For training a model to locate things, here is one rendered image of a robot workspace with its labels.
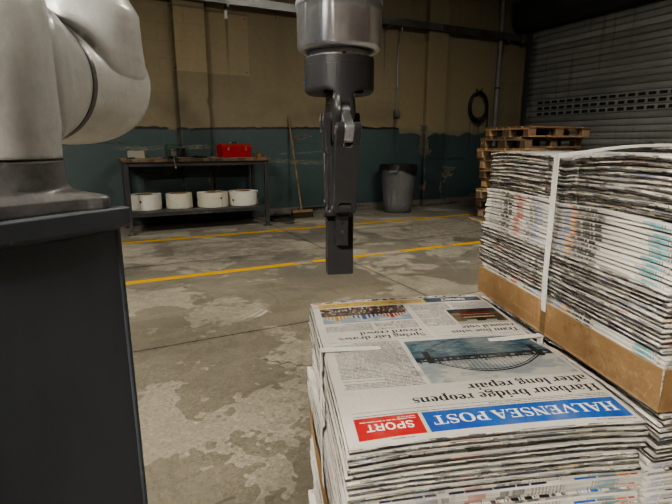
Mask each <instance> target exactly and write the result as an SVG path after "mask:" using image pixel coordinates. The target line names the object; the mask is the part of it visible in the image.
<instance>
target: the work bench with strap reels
mask: <svg viewBox="0 0 672 504"><path fill-rule="evenodd" d="M230 143H238V144H230ZM230 143H229V144H217V146H216V149H217V157H206V158H194V157H178V158H175V163H176V166H213V165H251V188H252V189H236V190H229V191H220V190H216V191H200V192H197V204H193V198H192V192H169V193H166V206H162V198H161V193H134V194H131V193H130V183H129V172H128V167H163V166H175V165H174V159H164V158H163V157H147V158H135V159H126V158H118V161H119V162H120V164H121V174H122V184H123V194H124V204H125V206H127V207H130V216H131V223H130V224H127V227H125V228H129V232H130V234H129V235H128V236H136V234H134V224H133V218H142V217H158V216H174V215H190V214H206V213H222V212H238V211H252V213H253V218H251V219H258V218H257V210H265V222H266V224H264V225H265V226H268V225H272V224H270V204H269V172H268V161H269V160H270V157H255V156H251V149H252V147H251V145H250V144H239V142H230ZM255 165H264V192H265V204H262V203H260V202H258V190H256V181H255Z"/></svg>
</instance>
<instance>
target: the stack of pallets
mask: <svg viewBox="0 0 672 504"><path fill-rule="evenodd" d="M485 131H486V135H485V138H480V141H481V146H480V148H477V158H479V161H480V167H479V171H480V173H479V178H481V186H480V188H476V197H475V201H476V203H475V207H476V208H477V210H478V215H477V217H481V218H484V215H485V213H486V212H487V211H485V209H486V207H488V206H485V204H486V201H487V198H494V197H487V196H488V195H487V192H488V191H487V189H488V188H491V185H492V184H491V182H489V180H490V179H491V178H490V174H491V171H493V170H491V169H490V168H491V167H492V166H490V162H492V160H496V159H492V157H493V156H489V151H496V152H504V151H536V150H544V151H576V150H577V148H581V141H582V138H569V137H589V133H590V127H566V126H512V127H487V128H485ZM497 131H503V132H502V136H497ZM549 131H551V135H548V134H549ZM570 131H577V136H569V132H570ZM492 141H498V146H492ZM517 141H520V146H516V144H517ZM540 141H546V144H545V146H540ZM561 141H570V142H569V146H561Z"/></svg>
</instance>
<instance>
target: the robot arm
mask: <svg viewBox="0 0 672 504"><path fill-rule="evenodd" d="M295 7H296V12H297V49H298V51H299V53H301V54H302V55H305V56H308V57H306V58H305V59H304V90H305V92H306V94H307V95H309V96H313V97H324V98H325V99H326V103H325V113H323V114H320V118H319V124H320V133H321V136H322V152H323V177H324V200H323V202H324V205H325V206H326V211H323V216H324V217H325V225H326V272H327V274H328V275H335V274H352V273H353V213H355V212H356V210H357V205H356V200H357V182H358V164H359V146H360V139H361V132H362V130H363V126H362V124H361V122H360V114H359V113H356V106H355V98H354V97H364V96H369V95H371V94H372V93H373V91H374V58H373V57H371V56H373V55H376V54H377V53H378V52H379V51H380V49H382V46H381V32H382V29H381V27H382V9H383V1H382V0H296V2H295ZM150 94H151V85H150V78H149V74H148V72H147V69H146V66H145V61H144V55H143V48H142V40H141V32H140V22H139V16H138V15H137V13H136V11H135V9H134V8H133V6H132V5H131V3H130V2H129V0H0V222H1V221H9V220H17V219H25V218H32V217H40V216H48V215H55V214H63V213H71V212H79V211H88V210H100V209H108V208H111V203H110V197H109V196H108V195H104V194H98V193H93V192H88V191H83V190H78V189H74V188H72V187H71V186H70V185H69V183H68V177H67V173H66V169H65V164H64V159H63V149H62V144H66V145H78V144H93V143H99V142H105V141H109V140H112V139H115V138H117V137H120V136H122V135H124V134H126V133H127V132H129V131H130V130H132V129H133V128H134V127H135V126H136V125H137V124H138V123H139V122H140V121H141V120H142V118H143V117H144V115H145V113H146V111H147V109H148V106H149V101H150Z"/></svg>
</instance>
